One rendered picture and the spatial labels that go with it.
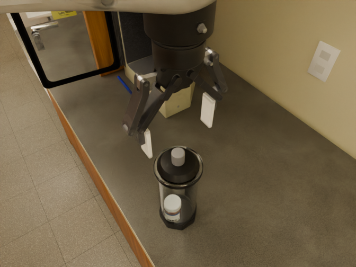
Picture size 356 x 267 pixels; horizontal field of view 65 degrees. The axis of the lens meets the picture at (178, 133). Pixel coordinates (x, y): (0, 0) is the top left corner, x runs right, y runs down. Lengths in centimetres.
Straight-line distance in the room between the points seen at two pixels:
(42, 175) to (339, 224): 186
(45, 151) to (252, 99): 167
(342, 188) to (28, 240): 168
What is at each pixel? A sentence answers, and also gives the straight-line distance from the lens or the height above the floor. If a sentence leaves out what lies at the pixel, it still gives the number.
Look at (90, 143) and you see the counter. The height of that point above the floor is 94.
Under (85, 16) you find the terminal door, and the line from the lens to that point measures 106.
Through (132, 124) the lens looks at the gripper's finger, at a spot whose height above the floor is 135.
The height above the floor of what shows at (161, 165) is 118.
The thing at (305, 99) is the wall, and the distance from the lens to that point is 110.
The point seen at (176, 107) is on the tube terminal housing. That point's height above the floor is 97.
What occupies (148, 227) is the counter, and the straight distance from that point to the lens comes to 78.
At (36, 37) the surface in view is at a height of 120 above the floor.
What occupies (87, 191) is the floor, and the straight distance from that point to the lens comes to 201.
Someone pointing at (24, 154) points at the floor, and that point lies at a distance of 239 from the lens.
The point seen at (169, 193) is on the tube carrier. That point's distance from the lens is 62.
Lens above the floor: 165
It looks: 48 degrees down
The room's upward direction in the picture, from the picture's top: straight up
